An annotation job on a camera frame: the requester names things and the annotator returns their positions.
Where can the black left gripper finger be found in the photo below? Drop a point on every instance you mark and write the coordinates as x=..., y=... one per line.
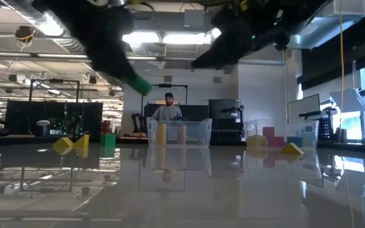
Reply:
x=112, y=68

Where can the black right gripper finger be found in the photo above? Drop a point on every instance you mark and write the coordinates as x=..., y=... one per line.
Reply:
x=220, y=54

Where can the green cube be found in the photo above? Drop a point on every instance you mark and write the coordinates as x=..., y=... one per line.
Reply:
x=108, y=140

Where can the yellow triangular prism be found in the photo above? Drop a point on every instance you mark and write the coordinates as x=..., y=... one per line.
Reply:
x=291, y=149
x=62, y=143
x=83, y=141

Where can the yellow cylinder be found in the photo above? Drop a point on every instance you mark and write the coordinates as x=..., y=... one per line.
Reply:
x=161, y=134

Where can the tan cylinder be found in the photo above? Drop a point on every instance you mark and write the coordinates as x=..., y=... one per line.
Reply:
x=181, y=134

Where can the red cube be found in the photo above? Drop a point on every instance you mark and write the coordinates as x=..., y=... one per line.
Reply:
x=268, y=133

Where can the small yellow block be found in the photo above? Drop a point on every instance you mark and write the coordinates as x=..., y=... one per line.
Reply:
x=255, y=141

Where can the blue cube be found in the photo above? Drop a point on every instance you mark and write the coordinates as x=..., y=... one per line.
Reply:
x=295, y=142

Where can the black background robot arm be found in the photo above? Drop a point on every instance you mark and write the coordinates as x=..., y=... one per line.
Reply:
x=135, y=122

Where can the grey ceiling junction box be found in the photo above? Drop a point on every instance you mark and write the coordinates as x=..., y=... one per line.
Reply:
x=194, y=19

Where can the grey ceiling pipe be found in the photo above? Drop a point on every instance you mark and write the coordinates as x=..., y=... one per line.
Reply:
x=170, y=58

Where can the black partition panel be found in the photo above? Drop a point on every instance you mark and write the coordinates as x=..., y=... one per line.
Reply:
x=27, y=114
x=195, y=111
x=87, y=115

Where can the black equipment cabinet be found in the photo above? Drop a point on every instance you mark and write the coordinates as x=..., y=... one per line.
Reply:
x=225, y=111

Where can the person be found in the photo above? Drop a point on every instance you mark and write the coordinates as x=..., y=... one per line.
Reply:
x=168, y=111

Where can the clear plastic bin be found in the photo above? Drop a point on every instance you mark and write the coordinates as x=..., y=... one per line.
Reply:
x=198, y=136
x=284, y=126

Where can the white display panel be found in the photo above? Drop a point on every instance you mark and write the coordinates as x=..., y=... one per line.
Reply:
x=303, y=107

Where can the white shade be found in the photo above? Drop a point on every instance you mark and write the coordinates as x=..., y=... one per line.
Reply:
x=347, y=99

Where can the black crate rack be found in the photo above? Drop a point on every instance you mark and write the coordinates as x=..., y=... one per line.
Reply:
x=325, y=126

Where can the black stand frame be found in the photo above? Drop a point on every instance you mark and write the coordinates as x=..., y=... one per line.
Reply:
x=176, y=85

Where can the white ventilation duct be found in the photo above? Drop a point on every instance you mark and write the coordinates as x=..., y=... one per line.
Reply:
x=334, y=22

